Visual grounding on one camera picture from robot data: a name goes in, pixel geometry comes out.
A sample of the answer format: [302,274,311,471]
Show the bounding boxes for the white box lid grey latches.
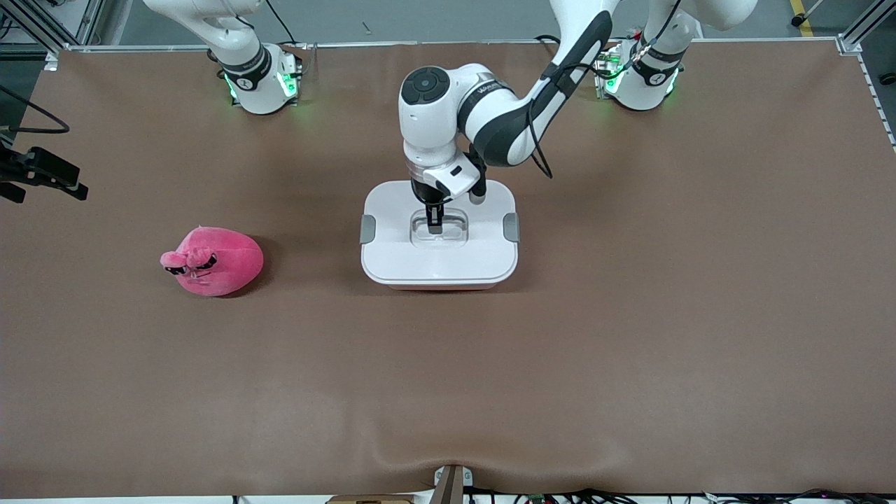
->
[360,180,521,287]

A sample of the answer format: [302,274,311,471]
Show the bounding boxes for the pink plush toy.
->
[160,225,265,298]

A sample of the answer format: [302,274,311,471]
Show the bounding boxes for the pink plastic box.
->
[384,279,503,292]

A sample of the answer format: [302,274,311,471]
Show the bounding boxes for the brown table mat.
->
[0,40,896,499]

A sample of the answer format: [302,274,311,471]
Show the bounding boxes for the brown cardboard piece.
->
[326,494,418,504]

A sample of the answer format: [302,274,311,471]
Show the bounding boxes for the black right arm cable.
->
[0,85,71,134]

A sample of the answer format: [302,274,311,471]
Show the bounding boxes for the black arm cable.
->
[526,0,683,179]
[0,85,71,134]

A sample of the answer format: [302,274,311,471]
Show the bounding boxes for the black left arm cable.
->
[526,0,683,179]

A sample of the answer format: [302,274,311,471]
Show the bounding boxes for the aluminium frame post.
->
[0,0,106,71]
[838,0,896,55]

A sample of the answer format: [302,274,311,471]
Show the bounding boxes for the black base cable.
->
[260,0,300,48]

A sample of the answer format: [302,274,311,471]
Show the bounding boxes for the grey metal bracket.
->
[433,464,474,504]

